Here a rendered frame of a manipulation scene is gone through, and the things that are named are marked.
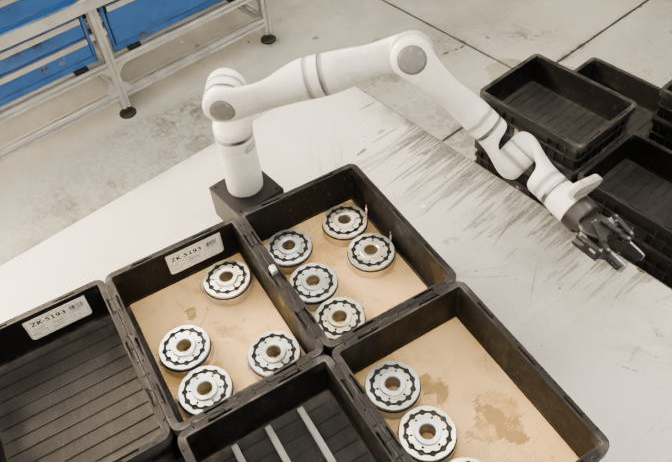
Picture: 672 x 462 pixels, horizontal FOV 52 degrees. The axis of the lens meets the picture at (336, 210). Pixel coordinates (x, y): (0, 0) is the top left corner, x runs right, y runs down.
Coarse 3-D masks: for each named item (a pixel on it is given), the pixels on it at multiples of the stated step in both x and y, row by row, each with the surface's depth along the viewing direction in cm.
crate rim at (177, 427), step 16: (224, 224) 148; (240, 224) 148; (192, 240) 146; (160, 256) 144; (256, 256) 142; (112, 272) 142; (112, 288) 139; (288, 304) 133; (128, 320) 133; (304, 320) 131; (144, 352) 128; (320, 352) 126; (144, 368) 126; (288, 368) 124; (160, 384) 123; (256, 384) 122; (160, 400) 121; (224, 400) 120; (192, 416) 119; (208, 416) 119; (176, 432) 118
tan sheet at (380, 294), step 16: (304, 224) 160; (320, 224) 160; (368, 224) 159; (320, 240) 157; (320, 256) 154; (336, 256) 153; (336, 272) 150; (352, 272) 150; (400, 272) 149; (352, 288) 147; (368, 288) 147; (384, 288) 147; (400, 288) 146; (416, 288) 146; (368, 304) 144; (384, 304) 144
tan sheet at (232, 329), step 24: (168, 288) 150; (192, 288) 150; (144, 312) 146; (168, 312) 146; (192, 312) 146; (216, 312) 145; (240, 312) 145; (264, 312) 144; (144, 336) 142; (216, 336) 141; (240, 336) 141; (216, 360) 137; (240, 360) 137; (168, 384) 135; (240, 384) 134
